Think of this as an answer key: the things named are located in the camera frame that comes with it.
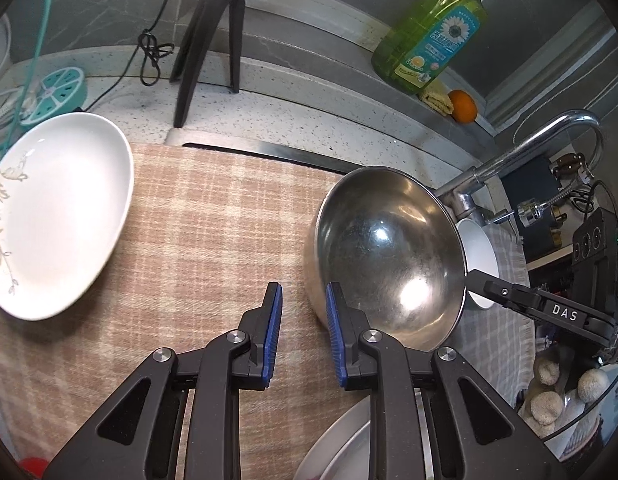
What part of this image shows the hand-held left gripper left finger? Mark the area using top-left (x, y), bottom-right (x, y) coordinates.
top-left (42, 282), bottom-right (284, 480)

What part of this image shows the yellow cloth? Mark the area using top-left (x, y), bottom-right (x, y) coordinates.
top-left (419, 82), bottom-right (457, 116)

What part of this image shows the black ring light cable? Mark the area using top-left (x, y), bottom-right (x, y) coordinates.
top-left (84, 0), bottom-right (187, 111)

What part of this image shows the teal cable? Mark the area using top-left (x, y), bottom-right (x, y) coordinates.
top-left (0, 0), bottom-right (57, 161)

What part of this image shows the person's right hand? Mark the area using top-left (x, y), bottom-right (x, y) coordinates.
top-left (521, 355), bottom-right (612, 428)

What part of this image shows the large stainless steel bowl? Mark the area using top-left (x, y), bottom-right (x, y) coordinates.
top-left (303, 165), bottom-right (467, 353)

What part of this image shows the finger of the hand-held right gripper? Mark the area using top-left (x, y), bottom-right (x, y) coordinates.
top-left (466, 269), bottom-right (542, 313)

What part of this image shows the chrome flexible sprayer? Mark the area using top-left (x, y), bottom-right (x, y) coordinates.
top-left (518, 180), bottom-right (590, 228)

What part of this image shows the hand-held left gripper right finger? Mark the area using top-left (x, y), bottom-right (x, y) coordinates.
top-left (325, 282), bottom-right (570, 480)

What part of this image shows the light blue bowl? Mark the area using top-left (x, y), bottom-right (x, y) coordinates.
top-left (456, 217), bottom-right (500, 311)

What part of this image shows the green dish soap bottle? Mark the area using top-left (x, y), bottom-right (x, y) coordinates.
top-left (371, 0), bottom-right (510, 96)

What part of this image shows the white oval leaf-print plate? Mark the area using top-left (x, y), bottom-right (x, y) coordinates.
top-left (0, 112), bottom-right (135, 322)

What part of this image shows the chrome faucet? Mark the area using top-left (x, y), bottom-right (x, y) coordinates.
top-left (434, 110), bottom-right (604, 226)

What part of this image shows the orange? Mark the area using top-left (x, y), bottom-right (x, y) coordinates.
top-left (449, 90), bottom-right (477, 125)

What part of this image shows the black tripod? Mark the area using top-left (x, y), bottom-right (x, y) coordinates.
top-left (169, 0), bottom-right (252, 128)

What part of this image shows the large floral plate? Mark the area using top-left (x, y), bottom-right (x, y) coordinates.
top-left (291, 392), bottom-right (435, 480)

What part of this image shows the plaid tablecloth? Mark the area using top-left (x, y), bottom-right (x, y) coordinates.
top-left (0, 142), bottom-right (534, 480)

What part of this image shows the teal round power strip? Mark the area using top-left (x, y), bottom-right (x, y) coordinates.
top-left (19, 67), bottom-right (87, 126)

